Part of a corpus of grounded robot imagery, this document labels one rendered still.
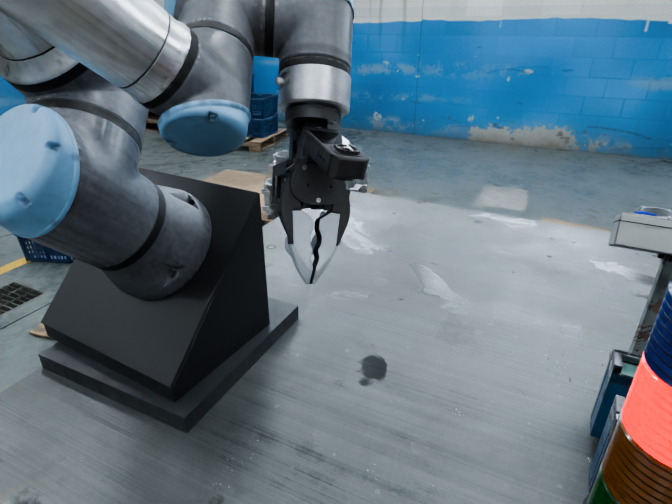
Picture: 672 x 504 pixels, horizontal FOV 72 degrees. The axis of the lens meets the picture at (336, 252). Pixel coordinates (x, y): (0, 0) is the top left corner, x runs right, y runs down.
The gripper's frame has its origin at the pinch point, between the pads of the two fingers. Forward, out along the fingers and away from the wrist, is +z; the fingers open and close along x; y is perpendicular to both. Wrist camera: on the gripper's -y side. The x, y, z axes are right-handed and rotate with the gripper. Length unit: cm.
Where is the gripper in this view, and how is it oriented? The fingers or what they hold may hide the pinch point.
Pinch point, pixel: (312, 274)
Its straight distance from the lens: 56.5
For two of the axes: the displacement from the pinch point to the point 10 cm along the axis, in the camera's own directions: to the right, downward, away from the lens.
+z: -0.4, 10.0, 0.2
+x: -9.1, -0.3, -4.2
